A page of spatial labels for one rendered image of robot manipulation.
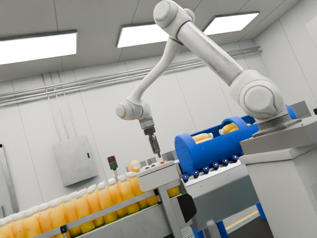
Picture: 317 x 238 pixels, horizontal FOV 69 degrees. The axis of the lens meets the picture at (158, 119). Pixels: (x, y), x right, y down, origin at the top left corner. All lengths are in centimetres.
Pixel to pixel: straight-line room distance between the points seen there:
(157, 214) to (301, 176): 72
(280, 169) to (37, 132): 437
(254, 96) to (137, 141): 416
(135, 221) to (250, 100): 84
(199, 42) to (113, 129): 397
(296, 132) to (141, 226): 87
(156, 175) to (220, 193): 51
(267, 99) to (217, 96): 517
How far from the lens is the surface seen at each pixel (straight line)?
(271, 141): 116
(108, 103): 507
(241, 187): 165
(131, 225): 133
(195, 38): 116
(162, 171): 122
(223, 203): 161
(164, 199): 126
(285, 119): 124
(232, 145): 162
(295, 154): 111
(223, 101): 620
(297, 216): 124
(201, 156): 151
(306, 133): 105
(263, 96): 98
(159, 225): 136
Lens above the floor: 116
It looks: 8 degrees up
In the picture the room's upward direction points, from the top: 19 degrees counter-clockwise
